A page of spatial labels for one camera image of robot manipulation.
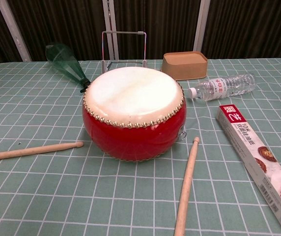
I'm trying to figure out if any wooden drumstick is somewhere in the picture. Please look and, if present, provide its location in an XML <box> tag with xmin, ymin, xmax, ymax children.
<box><xmin>0</xmin><ymin>141</ymin><xmax>84</xmax><ymax>162</ymax></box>
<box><xmin>173</xmin><ymin>137</ymin><xmax>200</xmax><ymax>236</ymax></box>

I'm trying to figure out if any red drum with white skin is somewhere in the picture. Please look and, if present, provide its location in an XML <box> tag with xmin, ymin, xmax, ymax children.
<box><xmin>82</xmin><ymin>66</ymin><xmax>187</xmax><ymax>163</ymax></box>

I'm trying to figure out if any brown paper container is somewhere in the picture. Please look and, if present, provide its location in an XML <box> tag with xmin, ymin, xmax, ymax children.
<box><xmin>160</xmin><ymin>51</ymin><xmax>208</xmax><ymax>81</ymax></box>

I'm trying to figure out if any clear plastic water bottle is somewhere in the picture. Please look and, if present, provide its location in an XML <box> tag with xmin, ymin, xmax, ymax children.
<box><xmin>188</xmin><ymin>72</ymin><xmax>256</xmax><ymax>101</ymax></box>

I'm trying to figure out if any green plastic spray bottle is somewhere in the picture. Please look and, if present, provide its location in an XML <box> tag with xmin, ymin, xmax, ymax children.
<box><xmin>45</xmin><ymin>43</ymin><xmax>92</xmax><ymax>93</ymax></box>

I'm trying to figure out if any long baking paper box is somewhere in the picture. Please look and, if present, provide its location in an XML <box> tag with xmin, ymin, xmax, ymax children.
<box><xmin>216</xmin><ymin>104</ymin><xmax>281</xmax><ymax>236</ymax></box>

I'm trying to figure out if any green checked tablecloth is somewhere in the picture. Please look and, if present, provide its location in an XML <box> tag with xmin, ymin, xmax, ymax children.
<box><xmin>0</xmin><ymin>58</ymin><xmax>281</xmax><ymax>236</ymax></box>

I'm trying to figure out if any metal wire stand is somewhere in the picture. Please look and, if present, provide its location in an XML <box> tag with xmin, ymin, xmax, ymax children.
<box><xmin>100</xmin><ymin>30</ymin><xmax>148</xmax><ymax>74</ymax></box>

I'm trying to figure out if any white frame post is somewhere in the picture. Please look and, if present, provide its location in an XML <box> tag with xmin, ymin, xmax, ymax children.
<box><xmin>0</xmin><ymin>0</ymin><xmax>32</xmax><ymax>62</ymax></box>
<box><xmin>102</xmin><ymin>0</ymin><xmax>120</xmax><ymax>60</ymax></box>
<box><xmin>193</xmin><ymin>0</ymin><xmax>211</xmax><ymax>53</ymax></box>

